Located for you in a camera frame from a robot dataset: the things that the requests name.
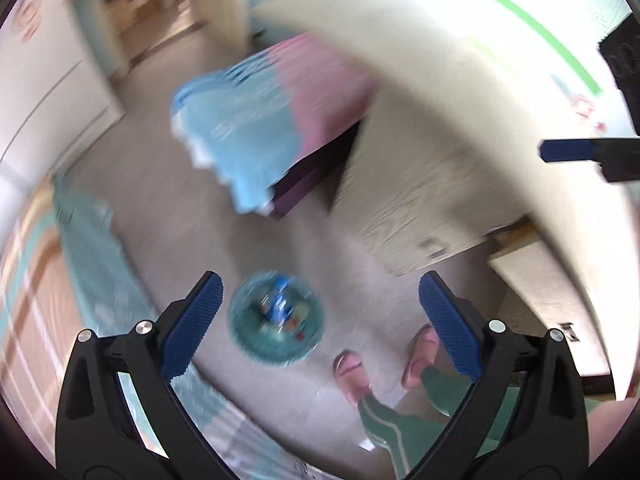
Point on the green tape strip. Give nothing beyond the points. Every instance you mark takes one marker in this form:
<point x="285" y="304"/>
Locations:
<point x="545" y="35"/>

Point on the cardboard box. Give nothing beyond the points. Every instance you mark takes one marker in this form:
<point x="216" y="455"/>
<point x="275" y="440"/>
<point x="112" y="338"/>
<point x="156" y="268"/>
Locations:
<point x="515" y="237"/>

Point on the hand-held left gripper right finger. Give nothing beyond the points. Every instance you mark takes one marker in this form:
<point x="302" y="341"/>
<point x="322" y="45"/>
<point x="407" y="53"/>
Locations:
<point x="450" y="325"/>

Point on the person's leg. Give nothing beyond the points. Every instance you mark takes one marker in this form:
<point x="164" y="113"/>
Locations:
<point x="395" y="435"/>
<point x="445" y="390"/>

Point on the white wardrobe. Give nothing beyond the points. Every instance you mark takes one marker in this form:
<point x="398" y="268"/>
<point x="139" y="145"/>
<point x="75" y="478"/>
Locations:
<point x="45" y="90"/>

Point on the pink slipper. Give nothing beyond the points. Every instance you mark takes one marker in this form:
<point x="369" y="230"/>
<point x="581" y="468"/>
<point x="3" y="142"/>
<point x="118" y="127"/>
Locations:
<point x="350" y="375"/>
<point x="420" y="355"/>

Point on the striped bed mattress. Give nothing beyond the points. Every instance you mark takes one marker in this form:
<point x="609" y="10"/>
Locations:
<point x="30" y="310"/>

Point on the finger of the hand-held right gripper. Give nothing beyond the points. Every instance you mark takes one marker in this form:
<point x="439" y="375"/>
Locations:
<point x="622" y="75"/>
<point x="567" y="151"/>

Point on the teal waste bin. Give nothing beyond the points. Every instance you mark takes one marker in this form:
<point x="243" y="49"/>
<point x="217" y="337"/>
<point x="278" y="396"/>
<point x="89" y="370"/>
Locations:
<point x="245" y="327"/>

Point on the person's left leg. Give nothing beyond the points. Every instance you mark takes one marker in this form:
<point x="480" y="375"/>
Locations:
<point x="395" y="435"/>

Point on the blue and pink blanket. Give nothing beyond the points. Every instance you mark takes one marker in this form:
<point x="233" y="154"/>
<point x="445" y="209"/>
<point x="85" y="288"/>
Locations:
<point x="250" y="120"/>

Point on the person's right leg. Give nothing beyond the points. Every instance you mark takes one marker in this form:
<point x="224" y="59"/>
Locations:
<point x="445" y="390"/>

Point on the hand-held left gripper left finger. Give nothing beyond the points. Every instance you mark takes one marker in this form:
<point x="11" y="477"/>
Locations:
<point x="192" y="325"/>

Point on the white box under desk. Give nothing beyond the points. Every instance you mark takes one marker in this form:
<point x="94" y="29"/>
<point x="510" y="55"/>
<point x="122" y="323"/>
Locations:
<point x="550" y="300"/>

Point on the wall socket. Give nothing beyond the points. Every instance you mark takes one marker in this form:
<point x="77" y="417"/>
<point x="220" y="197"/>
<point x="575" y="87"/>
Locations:
<point x="571" y="333"/>

